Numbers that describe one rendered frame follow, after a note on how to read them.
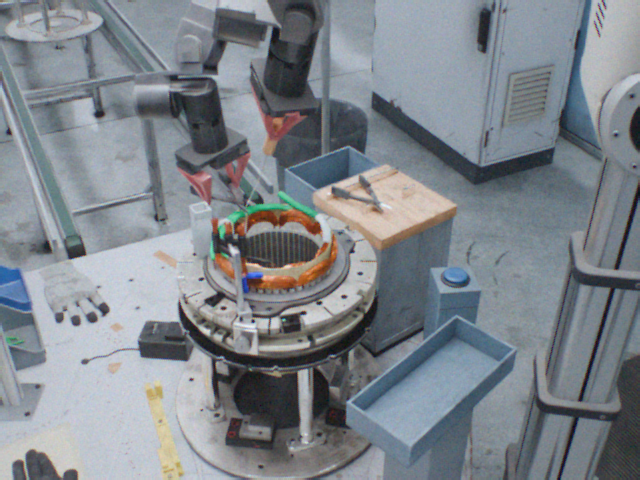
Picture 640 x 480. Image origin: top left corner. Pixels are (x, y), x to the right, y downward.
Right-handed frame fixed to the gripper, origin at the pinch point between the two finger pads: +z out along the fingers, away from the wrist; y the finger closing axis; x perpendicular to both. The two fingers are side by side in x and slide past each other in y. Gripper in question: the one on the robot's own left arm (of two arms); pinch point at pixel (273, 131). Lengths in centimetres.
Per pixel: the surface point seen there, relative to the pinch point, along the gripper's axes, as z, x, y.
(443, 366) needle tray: 19.1, 19.5, 32.3
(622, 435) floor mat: 120, 124, 29
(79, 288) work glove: 68, -26, -24
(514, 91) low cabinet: 127, 175, -128
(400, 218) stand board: 26.2, 28.6, 0.0
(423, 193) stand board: 27.8, 36.7, -6.0
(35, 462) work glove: 54, -39, 18
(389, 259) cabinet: 30.4, 25.3, 5.7
